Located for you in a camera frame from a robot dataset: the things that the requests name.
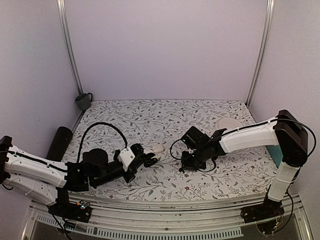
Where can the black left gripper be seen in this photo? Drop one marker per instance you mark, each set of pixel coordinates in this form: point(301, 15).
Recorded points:
point(133, 166)

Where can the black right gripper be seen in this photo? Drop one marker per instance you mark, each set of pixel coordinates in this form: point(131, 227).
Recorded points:
point(186, 165)

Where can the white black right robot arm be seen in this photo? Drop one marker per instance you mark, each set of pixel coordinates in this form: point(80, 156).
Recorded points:
point(284, 131)

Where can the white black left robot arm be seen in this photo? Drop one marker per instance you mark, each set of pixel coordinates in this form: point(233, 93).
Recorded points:
point(47, 180)

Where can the beige earbud charging case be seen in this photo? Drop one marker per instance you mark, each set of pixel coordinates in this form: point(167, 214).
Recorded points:
point(158, 149)

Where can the floral patterned table mat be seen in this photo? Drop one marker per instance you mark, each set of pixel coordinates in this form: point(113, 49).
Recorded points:
point(111, 124)

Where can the white round plate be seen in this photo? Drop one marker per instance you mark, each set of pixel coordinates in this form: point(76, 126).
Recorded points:
point(227, 123)

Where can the teal rolled towel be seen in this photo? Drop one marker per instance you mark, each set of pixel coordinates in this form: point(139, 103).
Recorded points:
point(276, 153)

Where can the grey mug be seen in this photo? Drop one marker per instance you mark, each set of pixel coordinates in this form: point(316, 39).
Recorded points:
point(83, 101)

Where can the black cylinder object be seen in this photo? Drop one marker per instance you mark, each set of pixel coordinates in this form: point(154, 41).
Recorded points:
point(60, 143)

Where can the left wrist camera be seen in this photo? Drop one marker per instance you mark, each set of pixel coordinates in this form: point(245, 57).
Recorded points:
point(130, 157)

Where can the front aluminium rail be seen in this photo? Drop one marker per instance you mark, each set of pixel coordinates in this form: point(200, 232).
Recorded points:
point(218, 219)

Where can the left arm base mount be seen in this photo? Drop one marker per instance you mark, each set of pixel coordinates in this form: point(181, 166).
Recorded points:
point(71, 211)

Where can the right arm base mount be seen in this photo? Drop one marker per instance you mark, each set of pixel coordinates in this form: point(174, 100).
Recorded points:
point(265, 210)

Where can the right aluminium frame post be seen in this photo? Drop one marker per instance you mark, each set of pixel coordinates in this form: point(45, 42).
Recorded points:
point(270, 4)

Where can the aluminium frame post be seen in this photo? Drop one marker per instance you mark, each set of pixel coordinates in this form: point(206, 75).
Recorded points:
point(62, 13)
point(270, 4)

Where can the left aluminium frame post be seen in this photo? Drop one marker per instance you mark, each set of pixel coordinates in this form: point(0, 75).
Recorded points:
point(62, 13)

